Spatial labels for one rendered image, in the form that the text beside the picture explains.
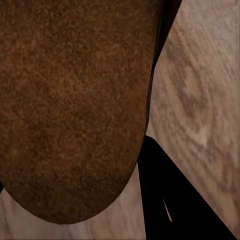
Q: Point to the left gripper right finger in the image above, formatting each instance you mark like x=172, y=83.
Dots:
x=172, y=207

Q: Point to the sandal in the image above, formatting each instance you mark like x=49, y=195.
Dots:
x=76, y=81

